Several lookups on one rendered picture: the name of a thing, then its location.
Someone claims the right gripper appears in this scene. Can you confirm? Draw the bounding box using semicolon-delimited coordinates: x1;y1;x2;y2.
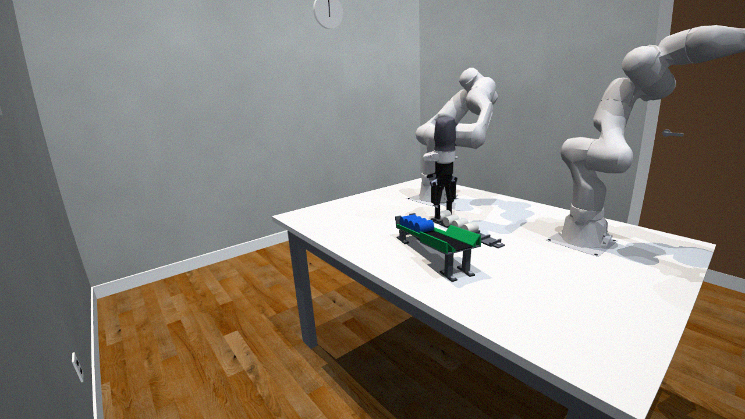
430;162;457;219

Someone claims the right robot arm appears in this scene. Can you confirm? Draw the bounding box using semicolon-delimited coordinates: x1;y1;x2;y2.
416;68;498;202

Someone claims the blue cylinder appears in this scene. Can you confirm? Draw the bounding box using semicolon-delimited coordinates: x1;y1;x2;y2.
409;218;426;231
414;220;434;233
400;214;416;226
404;216;421;228

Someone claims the grey cylinder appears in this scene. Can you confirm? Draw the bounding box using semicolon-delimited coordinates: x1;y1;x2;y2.
452;218;469;228
443;214;459;226
462;222;479;232

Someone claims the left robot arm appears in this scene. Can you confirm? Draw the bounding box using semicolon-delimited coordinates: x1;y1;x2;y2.
558;25;745;248

